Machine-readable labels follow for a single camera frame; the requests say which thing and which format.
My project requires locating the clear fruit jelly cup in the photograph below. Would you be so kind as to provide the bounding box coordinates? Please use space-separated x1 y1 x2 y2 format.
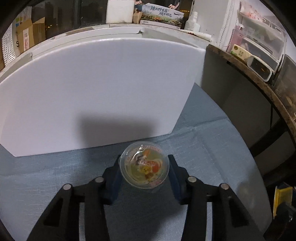
118 141 170 189

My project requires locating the blue-grey tablecloth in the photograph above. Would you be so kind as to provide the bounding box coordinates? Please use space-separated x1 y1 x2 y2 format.
1 85 272 240

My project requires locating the white storage box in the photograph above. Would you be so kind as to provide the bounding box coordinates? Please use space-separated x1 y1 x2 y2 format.
1 38 205 157

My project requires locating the dark wooden side table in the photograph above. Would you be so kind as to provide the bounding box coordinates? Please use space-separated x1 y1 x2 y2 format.
200 45 295 175

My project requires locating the grey rectangular container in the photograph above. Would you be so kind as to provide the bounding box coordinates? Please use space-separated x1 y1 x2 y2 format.
247 55 279 82

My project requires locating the yellow tissue pack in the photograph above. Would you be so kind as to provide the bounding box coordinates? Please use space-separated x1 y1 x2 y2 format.
230 44 254 64

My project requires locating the white plastic bottle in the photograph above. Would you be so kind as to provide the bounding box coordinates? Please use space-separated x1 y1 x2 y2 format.
184 11 200 32

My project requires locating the white dotted paper bag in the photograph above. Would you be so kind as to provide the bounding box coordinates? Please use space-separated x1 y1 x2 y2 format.
1 26 16 66

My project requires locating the clear plastic drawer organizer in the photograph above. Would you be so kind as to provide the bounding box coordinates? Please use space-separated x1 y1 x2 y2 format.
227 1 287 72

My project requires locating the small open cardboard box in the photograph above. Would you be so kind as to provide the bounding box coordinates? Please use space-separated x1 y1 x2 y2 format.
16 17 46 53

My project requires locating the white foam box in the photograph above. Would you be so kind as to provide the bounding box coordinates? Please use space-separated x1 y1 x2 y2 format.
106 0 135 24

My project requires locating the printed landscape carton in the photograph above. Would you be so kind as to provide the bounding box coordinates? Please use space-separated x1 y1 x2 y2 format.
139 3 184 30

